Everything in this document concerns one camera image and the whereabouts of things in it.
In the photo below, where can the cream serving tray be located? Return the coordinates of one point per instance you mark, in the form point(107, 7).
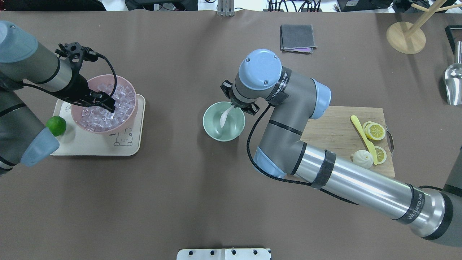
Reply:
point(77, 141)

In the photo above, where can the yellow plastic knife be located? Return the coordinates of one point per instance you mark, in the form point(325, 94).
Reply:
point(369, 145)

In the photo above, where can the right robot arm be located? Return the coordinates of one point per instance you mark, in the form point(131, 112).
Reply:
point(434, 215)

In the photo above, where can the lemon slice near handle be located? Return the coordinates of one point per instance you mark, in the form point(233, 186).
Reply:
point(374, 131)

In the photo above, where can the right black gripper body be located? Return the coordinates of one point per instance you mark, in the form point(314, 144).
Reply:
point(252, 108)

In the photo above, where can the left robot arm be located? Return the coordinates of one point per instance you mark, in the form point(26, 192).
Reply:
point(26, 63)

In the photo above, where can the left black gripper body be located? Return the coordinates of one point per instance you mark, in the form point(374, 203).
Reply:
point(78, 87)

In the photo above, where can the pink bowl of ice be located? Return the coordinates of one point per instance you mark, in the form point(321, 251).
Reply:
point(116, 110)

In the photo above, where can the green lime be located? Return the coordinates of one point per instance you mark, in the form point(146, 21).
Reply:
point(57, 125)

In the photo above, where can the bamboo cutting board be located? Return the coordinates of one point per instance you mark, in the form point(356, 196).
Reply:
point(334, 131)

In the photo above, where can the wooden cup tree stand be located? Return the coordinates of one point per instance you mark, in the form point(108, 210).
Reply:
point(408, 38)

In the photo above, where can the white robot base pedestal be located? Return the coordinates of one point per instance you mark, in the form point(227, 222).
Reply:
point(225, 254)

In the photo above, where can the steel ice scoop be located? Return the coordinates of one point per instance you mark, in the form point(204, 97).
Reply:
point(453, 78)

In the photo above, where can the white ceramic spoon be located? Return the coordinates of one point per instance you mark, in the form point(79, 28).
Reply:
point(224, 116)

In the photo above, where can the mint green bowl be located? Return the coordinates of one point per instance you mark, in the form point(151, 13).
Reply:
point(234, 124)

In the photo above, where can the grey folded cloth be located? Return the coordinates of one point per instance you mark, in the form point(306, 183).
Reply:
point(297, 38)

